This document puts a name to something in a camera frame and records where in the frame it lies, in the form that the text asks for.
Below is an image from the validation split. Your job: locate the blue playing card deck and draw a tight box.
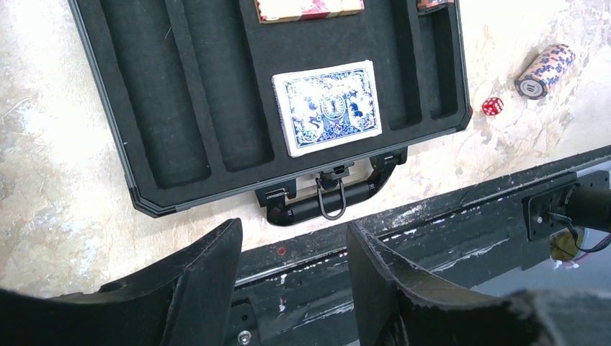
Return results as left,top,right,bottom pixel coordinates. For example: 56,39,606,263
271,60,383,158

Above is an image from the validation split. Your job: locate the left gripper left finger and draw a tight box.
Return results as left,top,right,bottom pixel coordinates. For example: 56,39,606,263
1,218,243,345

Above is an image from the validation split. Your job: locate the red Texas Hold'em card deck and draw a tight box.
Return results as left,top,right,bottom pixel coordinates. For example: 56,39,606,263
254,0,365,24

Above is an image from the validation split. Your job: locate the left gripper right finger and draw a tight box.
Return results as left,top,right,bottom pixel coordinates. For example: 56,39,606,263
347,223,610,345

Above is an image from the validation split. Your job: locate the black poker carrying case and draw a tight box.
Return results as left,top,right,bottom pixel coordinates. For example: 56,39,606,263
69,1,471,226

